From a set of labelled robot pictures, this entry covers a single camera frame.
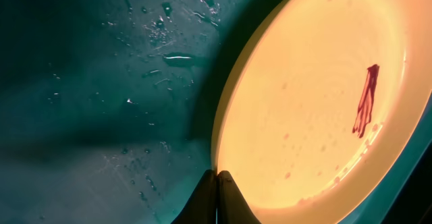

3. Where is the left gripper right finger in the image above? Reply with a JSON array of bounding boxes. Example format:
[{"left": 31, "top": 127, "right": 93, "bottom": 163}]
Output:
[{"left": 217, "top": 171, "right": 261, "bottom": 224}]

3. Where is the teal plastic tray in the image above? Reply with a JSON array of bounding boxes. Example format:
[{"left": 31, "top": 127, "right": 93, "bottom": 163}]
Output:
[{"left": 1, "top": 0, "right": 431, "bottom": 223}]

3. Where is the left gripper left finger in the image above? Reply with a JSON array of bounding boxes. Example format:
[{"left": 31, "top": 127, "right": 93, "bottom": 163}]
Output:
[{"left": 171, "top": 169, "right": 217, "bottom": 224}]

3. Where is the yellow plate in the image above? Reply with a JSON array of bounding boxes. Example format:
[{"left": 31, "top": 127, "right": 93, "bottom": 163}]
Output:
[{"left": 212, "top": 0, "right": 431, "bottom": 223}]

